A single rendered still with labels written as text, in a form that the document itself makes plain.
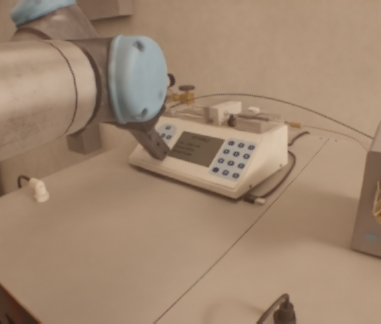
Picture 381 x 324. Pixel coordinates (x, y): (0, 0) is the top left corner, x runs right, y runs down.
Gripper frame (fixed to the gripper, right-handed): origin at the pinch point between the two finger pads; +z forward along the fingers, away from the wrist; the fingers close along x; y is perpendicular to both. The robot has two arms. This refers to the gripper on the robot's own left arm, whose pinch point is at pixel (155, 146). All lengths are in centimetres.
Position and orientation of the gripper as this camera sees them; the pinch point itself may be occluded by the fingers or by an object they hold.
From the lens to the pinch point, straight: 57.6
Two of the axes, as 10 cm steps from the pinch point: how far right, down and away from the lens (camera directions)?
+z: 4.3, 5.6, 7.0
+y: 5.0, -8.0, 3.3
